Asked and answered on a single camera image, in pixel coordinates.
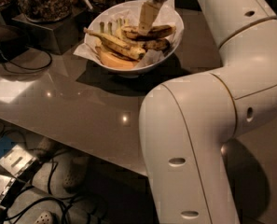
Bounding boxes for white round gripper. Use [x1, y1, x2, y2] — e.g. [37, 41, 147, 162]
[138, 0, 167, 35]

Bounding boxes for spotted top banana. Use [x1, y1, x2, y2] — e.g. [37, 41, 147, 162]
[121, 24, 176, 40]

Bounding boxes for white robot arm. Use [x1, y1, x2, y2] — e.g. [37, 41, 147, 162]
[139, 0, 277, 224]

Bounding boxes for white paper bowl liner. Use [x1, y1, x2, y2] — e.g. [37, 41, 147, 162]
[74, 0, 183, 75]

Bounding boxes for middle spotted banana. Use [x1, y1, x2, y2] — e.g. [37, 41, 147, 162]
[114, 26, 171, 52]

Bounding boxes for white ceramic bowl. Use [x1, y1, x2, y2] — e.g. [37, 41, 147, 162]
[75, 0, 184, 77]

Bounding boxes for long front spotted banana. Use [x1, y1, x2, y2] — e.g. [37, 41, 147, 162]
[84, 28, 146, 61]

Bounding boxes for orange fruit in bowl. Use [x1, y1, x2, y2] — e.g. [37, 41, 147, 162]
[96, 47, 137, 70]

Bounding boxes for grey metal jar stand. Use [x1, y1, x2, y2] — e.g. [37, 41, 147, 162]
[12, 7, 88, 54]

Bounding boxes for glass jar of nuts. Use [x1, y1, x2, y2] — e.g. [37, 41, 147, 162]
[17, 0, 72, 22]

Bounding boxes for dark brown appliance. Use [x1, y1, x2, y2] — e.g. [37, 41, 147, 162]
[0, 24, 28, 62]

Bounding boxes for grey perforated clog shoe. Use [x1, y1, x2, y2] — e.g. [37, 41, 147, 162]
[62, 156, 90, 193]

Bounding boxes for blue box on floor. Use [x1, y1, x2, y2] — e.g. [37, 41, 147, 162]
[0, 136, 16, 159]

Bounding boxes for silver box on floor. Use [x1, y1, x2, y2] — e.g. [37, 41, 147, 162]
[0, 145, 36, 177]

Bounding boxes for bottom grey clog shoe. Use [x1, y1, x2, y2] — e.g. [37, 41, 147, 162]
[34, 211, 55, 224]

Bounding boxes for black appliance cable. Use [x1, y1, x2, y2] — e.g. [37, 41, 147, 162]
[0, 38, 53, 75]

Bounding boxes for black floor cables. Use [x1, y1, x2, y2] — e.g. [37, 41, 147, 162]
[0, 119, 108, 224]

